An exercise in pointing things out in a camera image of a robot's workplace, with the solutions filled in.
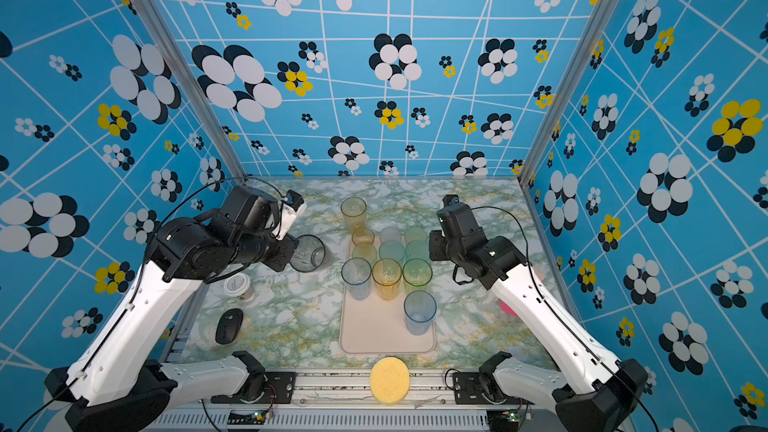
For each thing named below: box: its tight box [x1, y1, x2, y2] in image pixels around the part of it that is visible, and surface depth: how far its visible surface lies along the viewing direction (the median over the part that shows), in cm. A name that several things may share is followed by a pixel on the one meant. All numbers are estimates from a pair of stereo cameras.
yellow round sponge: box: [370, 356, 411, 404], surface depth 74 cm
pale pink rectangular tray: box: [340, 240, 437, 354], surface depth 85 cm
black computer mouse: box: [215, 308, 244, 345], surface depth 84 cm
